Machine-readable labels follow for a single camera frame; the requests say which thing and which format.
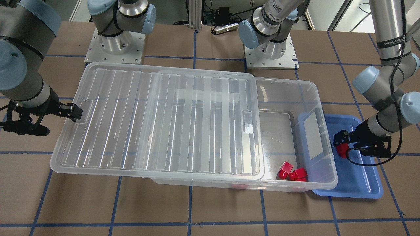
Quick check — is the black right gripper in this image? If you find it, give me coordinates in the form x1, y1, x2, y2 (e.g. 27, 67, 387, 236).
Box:
0, 89, 83, 136

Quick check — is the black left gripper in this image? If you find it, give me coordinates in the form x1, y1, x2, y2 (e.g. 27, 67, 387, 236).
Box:
333, 121, 392, 158

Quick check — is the clear plastic box lid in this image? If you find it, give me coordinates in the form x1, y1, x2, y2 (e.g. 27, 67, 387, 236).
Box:
50, 62, 264, 183

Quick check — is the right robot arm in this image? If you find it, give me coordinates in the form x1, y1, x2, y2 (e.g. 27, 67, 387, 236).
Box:
0, 0, 156, 136

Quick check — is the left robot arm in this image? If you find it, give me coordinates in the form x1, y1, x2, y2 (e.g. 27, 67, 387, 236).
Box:
239, 0, 419, 161

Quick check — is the clear plastic storage box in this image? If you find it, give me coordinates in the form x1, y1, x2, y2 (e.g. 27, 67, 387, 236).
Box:
154, 77, 324, 192

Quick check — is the blue plastic tray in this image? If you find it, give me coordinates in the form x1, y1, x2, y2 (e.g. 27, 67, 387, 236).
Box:
295, 110, 384, 199

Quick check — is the red block under lid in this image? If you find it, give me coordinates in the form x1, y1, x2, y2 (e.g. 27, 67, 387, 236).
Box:
231, 184, 249, 189

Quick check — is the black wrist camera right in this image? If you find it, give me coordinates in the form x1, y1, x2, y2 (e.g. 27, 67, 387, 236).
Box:
0, 111, 50, 136

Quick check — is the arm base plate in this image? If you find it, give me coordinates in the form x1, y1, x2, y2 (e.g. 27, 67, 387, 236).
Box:
84, 29, 147, 64
243, 34, 300, 70

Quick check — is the aluminium frame post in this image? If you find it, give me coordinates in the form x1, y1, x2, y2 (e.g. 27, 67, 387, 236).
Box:
186, 0, 204, 31

